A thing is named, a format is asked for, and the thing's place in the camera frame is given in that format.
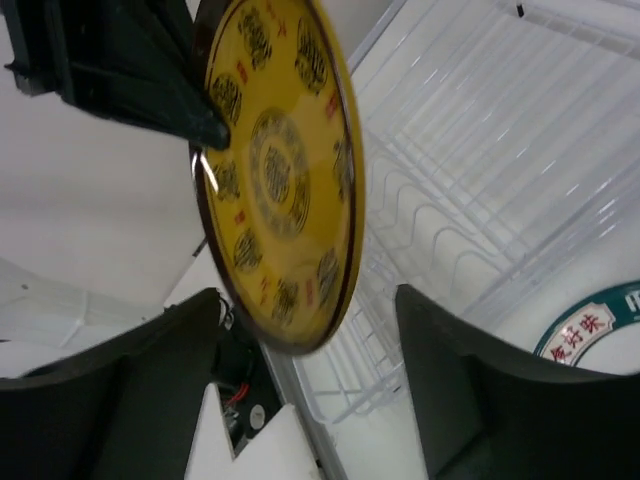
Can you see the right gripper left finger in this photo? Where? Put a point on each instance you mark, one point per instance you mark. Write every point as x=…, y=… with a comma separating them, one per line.
x=124, y=409

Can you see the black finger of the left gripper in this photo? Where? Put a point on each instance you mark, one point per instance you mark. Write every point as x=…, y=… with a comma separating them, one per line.
x=123, y=61

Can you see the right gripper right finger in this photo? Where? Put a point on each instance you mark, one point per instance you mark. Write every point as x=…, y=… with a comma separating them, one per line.
x=486, y=409

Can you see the white plate green lettered rim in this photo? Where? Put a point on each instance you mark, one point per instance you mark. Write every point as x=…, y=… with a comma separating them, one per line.
x=600, y=333

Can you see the yellow brown patterned plate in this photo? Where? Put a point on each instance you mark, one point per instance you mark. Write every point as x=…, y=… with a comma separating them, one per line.
x=283, y=205

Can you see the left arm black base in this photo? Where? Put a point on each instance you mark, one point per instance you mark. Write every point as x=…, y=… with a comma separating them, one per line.
x=248, y=395

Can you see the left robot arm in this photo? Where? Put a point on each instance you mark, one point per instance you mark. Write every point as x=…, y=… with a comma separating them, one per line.
x=100, y=229

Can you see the white wire dish rack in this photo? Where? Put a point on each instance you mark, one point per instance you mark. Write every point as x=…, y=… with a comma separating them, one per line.
x=502, y=149

